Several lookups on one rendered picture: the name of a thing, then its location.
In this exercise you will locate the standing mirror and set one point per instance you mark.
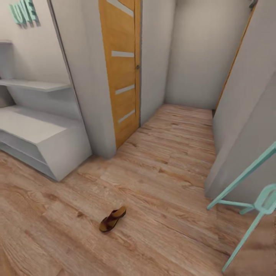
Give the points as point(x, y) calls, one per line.
point(255, 255)

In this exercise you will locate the door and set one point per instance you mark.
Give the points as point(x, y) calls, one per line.
point(120, 22)
point(252, 11)

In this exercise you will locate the sandal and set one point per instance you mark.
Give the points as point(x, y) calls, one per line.
point(109, 222)

